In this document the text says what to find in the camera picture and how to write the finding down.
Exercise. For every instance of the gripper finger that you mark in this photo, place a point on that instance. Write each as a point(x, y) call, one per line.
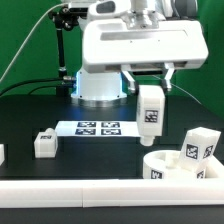
point(168, 72)
point(130, 80)

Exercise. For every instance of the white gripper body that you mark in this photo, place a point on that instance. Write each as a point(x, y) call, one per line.
point(109, 45)

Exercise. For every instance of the white round stool seat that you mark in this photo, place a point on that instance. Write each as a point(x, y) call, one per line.
point(163, 164)

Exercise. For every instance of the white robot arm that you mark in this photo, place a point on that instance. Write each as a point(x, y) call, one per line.
point(137, 14)

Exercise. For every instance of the white block at left edge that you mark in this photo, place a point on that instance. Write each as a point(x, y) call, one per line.
point(2, 154)

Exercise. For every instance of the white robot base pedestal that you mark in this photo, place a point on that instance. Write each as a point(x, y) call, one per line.
point(98, 89)

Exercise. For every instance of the grey depth camera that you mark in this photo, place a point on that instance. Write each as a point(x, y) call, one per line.
point(78, 6)

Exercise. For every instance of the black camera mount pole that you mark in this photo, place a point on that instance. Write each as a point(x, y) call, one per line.
point(68, 33)

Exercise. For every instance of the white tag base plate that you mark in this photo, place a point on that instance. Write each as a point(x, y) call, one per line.
point(97, 128)

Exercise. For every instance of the white L-shaped obstacle frame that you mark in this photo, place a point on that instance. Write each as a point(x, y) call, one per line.
point(115, 192)

